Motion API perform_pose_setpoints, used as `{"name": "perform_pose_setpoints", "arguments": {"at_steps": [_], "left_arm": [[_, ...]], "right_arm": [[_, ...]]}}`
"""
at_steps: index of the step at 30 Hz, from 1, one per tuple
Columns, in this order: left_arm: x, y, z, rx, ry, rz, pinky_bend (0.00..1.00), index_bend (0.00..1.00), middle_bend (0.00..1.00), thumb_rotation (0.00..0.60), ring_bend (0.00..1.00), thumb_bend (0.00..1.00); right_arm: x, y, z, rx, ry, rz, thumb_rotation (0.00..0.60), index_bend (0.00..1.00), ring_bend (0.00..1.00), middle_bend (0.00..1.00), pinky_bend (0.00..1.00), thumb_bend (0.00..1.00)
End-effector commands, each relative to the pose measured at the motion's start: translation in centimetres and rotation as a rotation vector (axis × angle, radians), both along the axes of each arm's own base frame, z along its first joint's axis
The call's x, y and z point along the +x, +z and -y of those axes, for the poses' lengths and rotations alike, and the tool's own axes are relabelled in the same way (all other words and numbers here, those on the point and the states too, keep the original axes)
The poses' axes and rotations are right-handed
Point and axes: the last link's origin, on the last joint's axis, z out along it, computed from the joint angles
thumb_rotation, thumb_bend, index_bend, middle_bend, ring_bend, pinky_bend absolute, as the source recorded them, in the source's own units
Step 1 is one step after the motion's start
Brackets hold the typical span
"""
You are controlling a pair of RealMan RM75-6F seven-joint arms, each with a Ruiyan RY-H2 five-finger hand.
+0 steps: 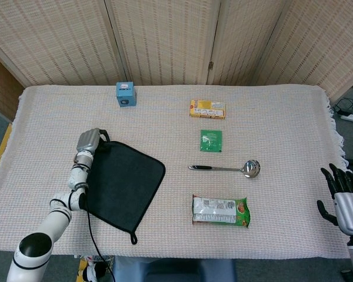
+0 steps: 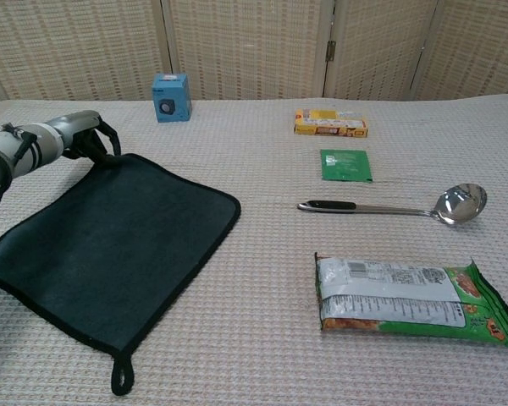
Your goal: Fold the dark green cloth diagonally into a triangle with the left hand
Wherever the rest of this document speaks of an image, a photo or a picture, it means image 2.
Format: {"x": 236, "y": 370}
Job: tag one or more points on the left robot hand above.
{"x": 82, "y": 137}

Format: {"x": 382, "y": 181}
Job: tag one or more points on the black square cloth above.
{"x": 114, "y": 249}

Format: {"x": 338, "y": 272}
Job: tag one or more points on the blue speaker box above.
{"x": 171, "y": 98}

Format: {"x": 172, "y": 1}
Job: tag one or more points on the yellow food box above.
{"x": 331, "y": 123}

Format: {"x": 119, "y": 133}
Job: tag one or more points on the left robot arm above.
{"x": 14, "y": 154}

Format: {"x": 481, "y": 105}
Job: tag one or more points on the green sachet packet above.
{"x": 345, "y": 165}

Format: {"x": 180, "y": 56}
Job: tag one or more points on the green instant noodle packet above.
{"x": 410, "y": 300}

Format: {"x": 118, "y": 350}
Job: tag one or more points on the beige woven tablecloth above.
{"x": 254, "y": 254}

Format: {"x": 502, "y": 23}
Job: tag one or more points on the woven folding screen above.
{"x": 254, "y": 46}

